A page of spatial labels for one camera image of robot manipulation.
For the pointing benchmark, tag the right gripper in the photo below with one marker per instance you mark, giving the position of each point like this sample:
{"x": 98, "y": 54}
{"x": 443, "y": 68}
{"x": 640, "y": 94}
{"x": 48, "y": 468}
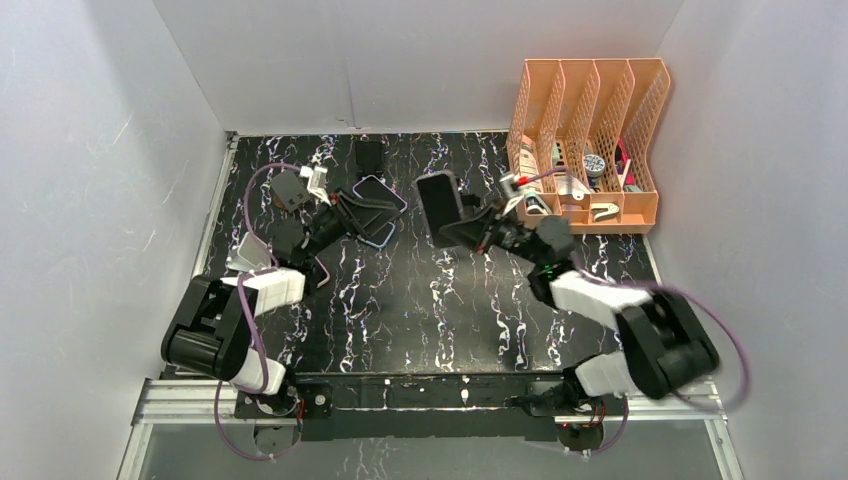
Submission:
{"x": 470, "y": 234}

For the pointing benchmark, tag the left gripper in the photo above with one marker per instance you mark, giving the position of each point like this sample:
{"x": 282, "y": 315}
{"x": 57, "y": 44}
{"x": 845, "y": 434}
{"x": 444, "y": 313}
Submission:
{"x": 353, "y": 204}

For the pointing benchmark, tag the pink case phone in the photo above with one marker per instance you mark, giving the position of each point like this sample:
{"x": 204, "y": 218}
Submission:
{"x": 439, "y": 198}

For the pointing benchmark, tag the orange desk file organizer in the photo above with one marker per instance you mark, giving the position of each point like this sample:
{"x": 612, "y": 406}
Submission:
{"x": 587, "y": 106}

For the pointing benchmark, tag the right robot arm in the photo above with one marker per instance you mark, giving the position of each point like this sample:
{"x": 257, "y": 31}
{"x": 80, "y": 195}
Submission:
{"x": 663, "y": 345}

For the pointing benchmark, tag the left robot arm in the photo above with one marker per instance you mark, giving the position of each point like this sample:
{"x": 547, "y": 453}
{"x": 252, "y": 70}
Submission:
{"x": 214, "y": 332}

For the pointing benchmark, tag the blue case phone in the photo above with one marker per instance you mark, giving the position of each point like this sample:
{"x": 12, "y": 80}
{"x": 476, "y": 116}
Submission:
{"x": 382, "y": 237}

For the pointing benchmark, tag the purple case phone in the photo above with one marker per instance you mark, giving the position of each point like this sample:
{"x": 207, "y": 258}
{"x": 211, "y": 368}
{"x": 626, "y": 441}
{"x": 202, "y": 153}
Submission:
{"x": 373, "y": 188}

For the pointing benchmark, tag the black folding phone stand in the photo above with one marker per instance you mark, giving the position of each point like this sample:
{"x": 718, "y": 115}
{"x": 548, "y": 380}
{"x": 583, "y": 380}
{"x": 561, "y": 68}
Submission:
{"x": 369, "y": 158}

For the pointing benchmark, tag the dark wooden phone stand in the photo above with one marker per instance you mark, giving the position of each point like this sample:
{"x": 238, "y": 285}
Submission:
{"x": 288, "y": 191}

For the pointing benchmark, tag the silver metal phone stand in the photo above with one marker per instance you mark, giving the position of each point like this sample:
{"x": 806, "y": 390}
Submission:
{"x": 251, "y": 253}

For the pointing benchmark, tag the teal stapler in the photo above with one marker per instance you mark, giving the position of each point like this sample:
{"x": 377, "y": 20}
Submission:
{"x": 535, "y": 205}

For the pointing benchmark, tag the white oval label pack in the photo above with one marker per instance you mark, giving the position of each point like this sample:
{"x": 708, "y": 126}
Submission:
{"x": 528, "y": 165}

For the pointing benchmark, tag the white plastic packet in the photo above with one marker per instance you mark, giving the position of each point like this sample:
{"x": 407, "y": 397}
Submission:
{"x": 570, "y": 186}

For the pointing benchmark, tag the round blue lid jar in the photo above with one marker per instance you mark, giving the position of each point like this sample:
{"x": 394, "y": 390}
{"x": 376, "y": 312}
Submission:
{"x": 594, "y": 165}

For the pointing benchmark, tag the white flat card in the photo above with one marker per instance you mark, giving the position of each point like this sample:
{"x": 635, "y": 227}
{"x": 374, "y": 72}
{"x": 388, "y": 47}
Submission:
{"x": 624, "y": 172}

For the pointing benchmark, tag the magenta notebook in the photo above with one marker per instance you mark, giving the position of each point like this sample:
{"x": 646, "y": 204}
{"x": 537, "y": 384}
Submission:
{"x": 620, "y": 154}

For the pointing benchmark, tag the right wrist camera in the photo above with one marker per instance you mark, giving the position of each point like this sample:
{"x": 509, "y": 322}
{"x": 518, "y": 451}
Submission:
{"x": 514, "y": 190}

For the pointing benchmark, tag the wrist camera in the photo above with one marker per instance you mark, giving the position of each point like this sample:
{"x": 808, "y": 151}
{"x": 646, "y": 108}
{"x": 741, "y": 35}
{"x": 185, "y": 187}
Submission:
{"x": 316, "y": 178}
{"x": 514, "y": 190}

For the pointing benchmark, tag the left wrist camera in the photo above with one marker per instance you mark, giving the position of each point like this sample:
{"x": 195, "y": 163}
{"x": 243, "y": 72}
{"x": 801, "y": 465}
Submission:
{"x": 316, "y": 178}

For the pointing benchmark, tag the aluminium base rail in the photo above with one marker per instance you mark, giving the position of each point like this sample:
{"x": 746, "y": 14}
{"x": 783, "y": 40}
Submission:
{"x": 419, "y": 427}

